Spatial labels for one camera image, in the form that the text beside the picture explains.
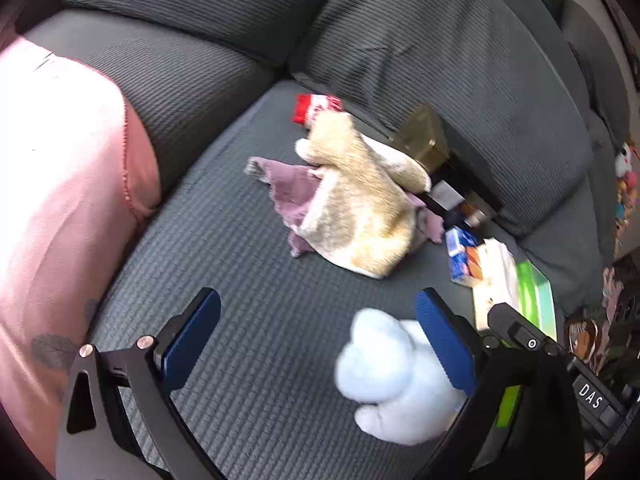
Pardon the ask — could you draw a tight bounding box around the creased grey sofa back cushion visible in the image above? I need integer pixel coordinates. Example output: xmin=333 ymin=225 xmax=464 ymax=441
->
xmin=289 ymin=0 xmax=598 ymax=238

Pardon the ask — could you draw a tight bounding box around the green plastic box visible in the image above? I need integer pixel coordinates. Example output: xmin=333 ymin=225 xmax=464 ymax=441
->
xmin=497 ymin=259 xmax=558 ymax=428

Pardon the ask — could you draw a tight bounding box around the light blue plush toy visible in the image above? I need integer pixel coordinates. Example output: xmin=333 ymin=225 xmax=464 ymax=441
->
xmin=334 ymin=307 xmax=468 ymax=446

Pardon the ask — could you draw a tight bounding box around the gold box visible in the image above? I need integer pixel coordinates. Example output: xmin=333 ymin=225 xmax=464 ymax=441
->
xmin=389 ymin=104 xmax=451 ymax=173

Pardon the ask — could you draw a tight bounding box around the white tissue pack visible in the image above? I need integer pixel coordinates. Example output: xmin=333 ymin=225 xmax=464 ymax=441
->
xmin=472 ymin=237 xmax=521 ymax=331

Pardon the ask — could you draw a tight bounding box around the blue orange tissue pack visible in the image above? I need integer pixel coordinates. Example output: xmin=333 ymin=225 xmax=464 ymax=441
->
xmin=445 ymin=226 xmax=488 ymax=288

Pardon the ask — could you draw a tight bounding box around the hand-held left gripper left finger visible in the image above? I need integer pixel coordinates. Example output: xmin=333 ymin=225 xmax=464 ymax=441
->
xmin=56 ymin=287 xmax=226 ymax=480

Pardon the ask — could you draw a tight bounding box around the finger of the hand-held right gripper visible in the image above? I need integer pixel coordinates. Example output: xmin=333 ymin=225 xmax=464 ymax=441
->
xmin=487 ymin=304 xmax=561 ymax=356

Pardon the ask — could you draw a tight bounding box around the grey sofa seat cushion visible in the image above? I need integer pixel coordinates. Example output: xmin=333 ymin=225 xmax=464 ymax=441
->
xmin=22 ymin=10 xmax=276 ymax=201
xmin=82 ymin=80 xmax=566 ymax=480

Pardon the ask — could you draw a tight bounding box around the pile of colourful small toys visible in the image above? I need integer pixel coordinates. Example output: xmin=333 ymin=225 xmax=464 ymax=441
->
xmin=612 ymin=135 xmax=640 ymax=256

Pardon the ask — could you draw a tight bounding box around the brown round object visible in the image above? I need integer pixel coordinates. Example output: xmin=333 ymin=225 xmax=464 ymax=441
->
xmin=565 ymin=317 xmax=602 ymax=361

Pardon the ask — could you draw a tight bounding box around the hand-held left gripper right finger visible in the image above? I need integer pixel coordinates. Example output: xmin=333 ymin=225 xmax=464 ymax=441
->
xmin=414 ymin=287 xmax=586 ymax=480

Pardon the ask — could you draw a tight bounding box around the grey sofa armrest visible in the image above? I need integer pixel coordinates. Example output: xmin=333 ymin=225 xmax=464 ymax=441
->
xmin=520 ymin=0 xmax=631 ymax=311

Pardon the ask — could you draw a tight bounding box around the pink pillow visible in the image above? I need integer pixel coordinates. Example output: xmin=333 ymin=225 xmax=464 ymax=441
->
xmin=0 ymin=37 xmax=163 ymax=480

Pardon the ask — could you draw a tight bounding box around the beige furry plush toy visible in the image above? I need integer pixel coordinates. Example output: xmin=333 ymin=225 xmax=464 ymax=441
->
xmin=295 ymin=110 xmax=433 ymax=281

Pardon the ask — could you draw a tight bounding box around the purple cloth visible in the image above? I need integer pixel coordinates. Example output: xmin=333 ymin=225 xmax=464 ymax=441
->
xmin=244 ymin=156 xmax=446 ymax=259

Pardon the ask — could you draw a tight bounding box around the pink fluffy toy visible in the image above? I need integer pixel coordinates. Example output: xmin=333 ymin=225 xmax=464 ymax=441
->
xmin=601 ymin=266 xmax=627 ymax=322

